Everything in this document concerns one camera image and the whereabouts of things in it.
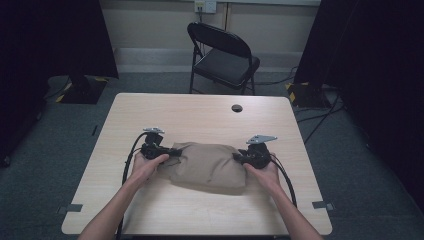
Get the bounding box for grey tape piece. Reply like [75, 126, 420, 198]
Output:
[311, 200, 335, 211]
[57, 203, 84, 215]

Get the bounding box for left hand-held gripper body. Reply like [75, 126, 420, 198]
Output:
[139, 126, 168, 160]

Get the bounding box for person's right hand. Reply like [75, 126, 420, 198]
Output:
[243, 153, 281, 195]

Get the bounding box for black curtain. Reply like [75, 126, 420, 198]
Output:
[0, 0, 120, 164]
[293, 0, 424, 211]

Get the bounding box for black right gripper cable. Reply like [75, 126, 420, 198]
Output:
[270, 157, 298, 208]

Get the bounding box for black floor cable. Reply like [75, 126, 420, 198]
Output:
[254, 65, 299, 86]
[44, 76, 73, 101]
[303, 93, 342, 145]
[295, 101, 346, 124]

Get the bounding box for person's left hand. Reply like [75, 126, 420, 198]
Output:
[129, 153, 171, 183]

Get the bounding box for beige wall conduit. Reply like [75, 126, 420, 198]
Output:
[224, 2, 232, 32]

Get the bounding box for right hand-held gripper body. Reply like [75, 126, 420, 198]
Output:
[242, 134, 278, 169]

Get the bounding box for khaki pants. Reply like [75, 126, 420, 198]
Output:
[157, 142, 248, 196]

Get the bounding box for black yellow-striped stand base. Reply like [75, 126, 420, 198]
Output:
[59, 75, 110, 105]
[284, 81, 333, 109]

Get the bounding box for white wall outlet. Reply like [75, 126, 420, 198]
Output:
[194, 0, 218, 14]

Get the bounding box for black folding chair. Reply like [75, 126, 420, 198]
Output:
[187, 21, 261, 96]

